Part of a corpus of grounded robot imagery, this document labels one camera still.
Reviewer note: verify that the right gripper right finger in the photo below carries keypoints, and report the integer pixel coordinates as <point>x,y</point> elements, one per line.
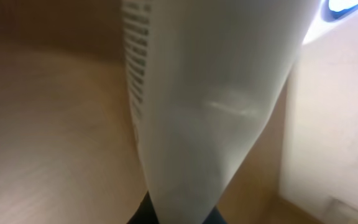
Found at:
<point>214,217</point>

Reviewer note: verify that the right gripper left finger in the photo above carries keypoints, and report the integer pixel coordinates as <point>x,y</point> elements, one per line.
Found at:
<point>145,214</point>

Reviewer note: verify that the white tube with wooden cap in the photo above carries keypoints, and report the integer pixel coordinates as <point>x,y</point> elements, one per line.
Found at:
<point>205,77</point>

